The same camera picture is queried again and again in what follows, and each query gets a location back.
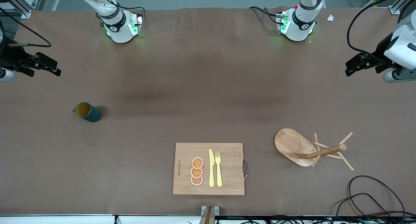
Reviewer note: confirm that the metal mount bracket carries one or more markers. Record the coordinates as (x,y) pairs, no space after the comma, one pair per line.
(210,217)

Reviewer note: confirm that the aluminium frame profile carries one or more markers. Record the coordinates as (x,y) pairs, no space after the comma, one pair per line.
(24,12)
(394,10)

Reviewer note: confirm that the white paper scrap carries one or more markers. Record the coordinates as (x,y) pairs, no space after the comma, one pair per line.
(330,18)

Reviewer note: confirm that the bamboo cutting board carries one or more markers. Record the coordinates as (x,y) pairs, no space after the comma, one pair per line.
(227,165)

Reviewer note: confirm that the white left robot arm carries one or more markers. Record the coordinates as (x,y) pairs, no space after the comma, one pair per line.
(300,32)

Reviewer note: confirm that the dark green cup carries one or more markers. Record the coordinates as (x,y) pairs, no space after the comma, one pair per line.
(92,114)

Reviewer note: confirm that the yellow plastic fork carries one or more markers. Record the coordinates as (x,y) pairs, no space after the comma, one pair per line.
(218,172)

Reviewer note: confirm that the brown table cover sheet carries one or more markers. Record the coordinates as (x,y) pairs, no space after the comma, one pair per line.
(130,185)

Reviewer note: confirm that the yellow plastic knife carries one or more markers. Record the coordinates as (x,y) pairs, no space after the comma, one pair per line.
(211,168)

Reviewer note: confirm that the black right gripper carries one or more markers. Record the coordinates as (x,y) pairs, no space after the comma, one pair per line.
(9,56)

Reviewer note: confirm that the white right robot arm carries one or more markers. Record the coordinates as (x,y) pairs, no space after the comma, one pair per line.
(120,32)

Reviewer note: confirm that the wooden mug tree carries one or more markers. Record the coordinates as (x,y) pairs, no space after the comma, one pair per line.
(292,146)

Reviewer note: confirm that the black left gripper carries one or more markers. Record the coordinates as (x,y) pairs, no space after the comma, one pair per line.
(381,51)

